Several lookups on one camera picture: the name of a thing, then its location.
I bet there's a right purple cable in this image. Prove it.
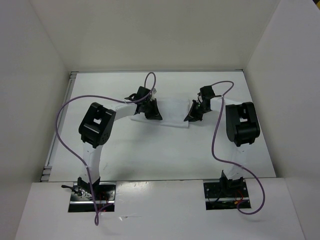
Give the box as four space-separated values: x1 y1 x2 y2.
211 80 266 215

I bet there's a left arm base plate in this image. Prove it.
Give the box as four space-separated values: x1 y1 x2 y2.
68 182 116 213

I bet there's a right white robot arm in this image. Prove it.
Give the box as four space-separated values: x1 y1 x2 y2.
184 85 261 197

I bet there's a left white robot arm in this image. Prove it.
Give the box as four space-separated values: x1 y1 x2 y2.
77 86 163 200

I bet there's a white skirt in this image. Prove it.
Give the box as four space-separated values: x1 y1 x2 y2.
129 97 190 129

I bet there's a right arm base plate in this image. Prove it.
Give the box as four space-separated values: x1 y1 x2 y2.
203 181 251 211

